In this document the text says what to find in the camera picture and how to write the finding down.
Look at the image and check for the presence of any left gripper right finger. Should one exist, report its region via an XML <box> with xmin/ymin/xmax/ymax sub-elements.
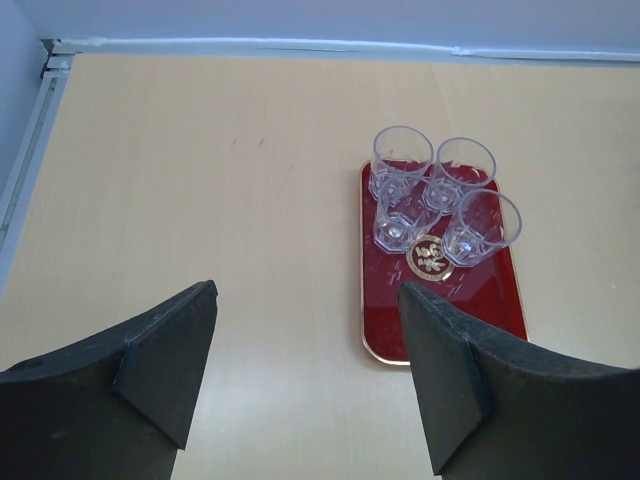
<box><xmin>398</xmin><ymin>282</ymin><xmax>639</xmax><ymax>479</ymax></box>

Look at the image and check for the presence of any clear glass corner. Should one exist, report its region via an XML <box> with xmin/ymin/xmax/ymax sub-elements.
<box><xmin>441</xmin><ymin>189</ymin><xmax>523</xmax><ymax>267</ymax></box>

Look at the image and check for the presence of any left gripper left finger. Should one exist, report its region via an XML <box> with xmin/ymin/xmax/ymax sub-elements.
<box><xmin>1</xmin><ymin>280</ymin><xmax>218</xmax><ymax>479</ymax></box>

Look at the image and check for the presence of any clear glass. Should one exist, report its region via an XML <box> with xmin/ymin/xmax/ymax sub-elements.
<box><xmin>424</xmin><ymin>137</ymin><xmax>497</xmax><ymax>216</ymax></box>
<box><xmin>373</xmin><ymin>174</ymin><xmax>443</xmax><ymax>254</ymax></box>
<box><xmin>368</xmin><ymin>125</ymin><xmax>435</xmax><ymax>199</ymax></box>

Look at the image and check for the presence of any red lacquer tray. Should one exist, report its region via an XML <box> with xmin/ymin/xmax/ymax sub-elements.
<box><xmin>360</xmin><ymin>163</ymin><xmax>528</xmax><ymax>366</ymax></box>

